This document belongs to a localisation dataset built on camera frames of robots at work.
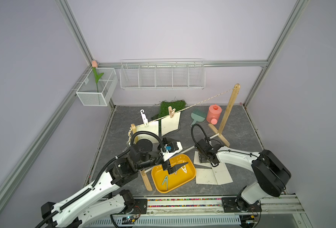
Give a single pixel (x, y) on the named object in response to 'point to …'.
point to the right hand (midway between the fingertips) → (207, 155)
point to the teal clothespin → (165, 179)
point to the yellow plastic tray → (157, 174)
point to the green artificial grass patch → (177, 105)
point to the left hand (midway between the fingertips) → (182, 151)
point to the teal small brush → (198, 115)
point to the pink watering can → (213, 113)
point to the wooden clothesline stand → (219, 135)
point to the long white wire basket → (160, 74)
